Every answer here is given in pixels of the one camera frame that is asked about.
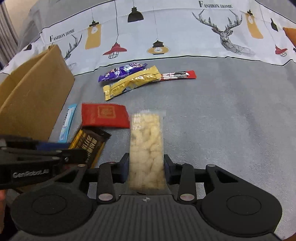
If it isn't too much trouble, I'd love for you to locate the dark brown chocolate bar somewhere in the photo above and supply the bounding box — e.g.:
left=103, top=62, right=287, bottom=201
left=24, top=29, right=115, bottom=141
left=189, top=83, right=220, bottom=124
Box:
left=69, top=126, right=111, bottom=169

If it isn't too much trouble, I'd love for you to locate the clear rice cracker packet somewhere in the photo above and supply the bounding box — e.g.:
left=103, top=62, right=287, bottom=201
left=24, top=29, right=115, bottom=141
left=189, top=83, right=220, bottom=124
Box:
left=128, top=110, right=167, bottom=195

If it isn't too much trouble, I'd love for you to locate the red square pouch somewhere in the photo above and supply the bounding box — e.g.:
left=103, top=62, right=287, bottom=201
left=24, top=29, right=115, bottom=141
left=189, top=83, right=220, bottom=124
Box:
left=81, top=103, right=130, bottom=128

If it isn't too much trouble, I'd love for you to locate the purple snack packet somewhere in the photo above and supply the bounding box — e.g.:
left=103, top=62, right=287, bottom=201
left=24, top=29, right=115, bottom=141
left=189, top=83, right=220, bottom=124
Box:
left=98, top=63, right=147, bottom=82

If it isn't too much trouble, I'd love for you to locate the yellow snack packet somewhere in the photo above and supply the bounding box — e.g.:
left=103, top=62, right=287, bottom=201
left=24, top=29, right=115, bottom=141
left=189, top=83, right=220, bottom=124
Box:
left=103, top=66, right=162, bottom=101

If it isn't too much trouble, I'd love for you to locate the person's left hand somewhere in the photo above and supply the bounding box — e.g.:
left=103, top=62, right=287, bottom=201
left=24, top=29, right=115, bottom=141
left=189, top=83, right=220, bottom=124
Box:
left=0, top=190, right=6, bottom=233

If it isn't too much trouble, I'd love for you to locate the light blue stick packet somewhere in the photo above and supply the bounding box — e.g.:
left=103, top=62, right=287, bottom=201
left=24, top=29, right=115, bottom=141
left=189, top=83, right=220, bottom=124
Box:
left=58, top=104, right=77, bottom=144

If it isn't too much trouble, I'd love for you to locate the brown cardboard box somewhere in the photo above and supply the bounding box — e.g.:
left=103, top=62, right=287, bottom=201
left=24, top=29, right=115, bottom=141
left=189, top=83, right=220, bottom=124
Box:
left=1, top=45, right=75, bottom=141

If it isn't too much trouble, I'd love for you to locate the red white black bar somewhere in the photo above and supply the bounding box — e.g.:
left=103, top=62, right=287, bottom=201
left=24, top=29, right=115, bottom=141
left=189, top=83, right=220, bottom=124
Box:
left=160, top=70, right=197, bottom=81

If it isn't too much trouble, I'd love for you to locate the printed sofa cover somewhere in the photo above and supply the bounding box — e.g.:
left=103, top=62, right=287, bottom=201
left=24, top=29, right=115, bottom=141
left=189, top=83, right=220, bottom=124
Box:
left=3, top=1, right=295, bottom=75

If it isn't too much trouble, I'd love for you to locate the orange cushion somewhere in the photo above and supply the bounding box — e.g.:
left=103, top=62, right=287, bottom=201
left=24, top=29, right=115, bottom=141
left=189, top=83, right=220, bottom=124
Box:
left=282, top=27, right=296, bottom=47

